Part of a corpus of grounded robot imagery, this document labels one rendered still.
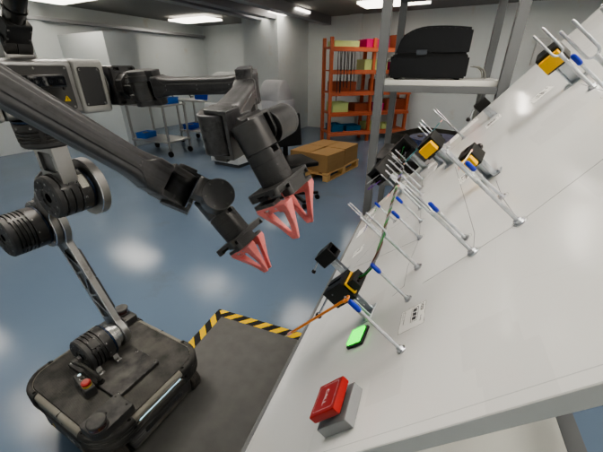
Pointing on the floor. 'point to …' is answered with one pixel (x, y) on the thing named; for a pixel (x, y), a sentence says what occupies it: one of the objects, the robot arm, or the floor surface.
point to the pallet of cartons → (329, 157)
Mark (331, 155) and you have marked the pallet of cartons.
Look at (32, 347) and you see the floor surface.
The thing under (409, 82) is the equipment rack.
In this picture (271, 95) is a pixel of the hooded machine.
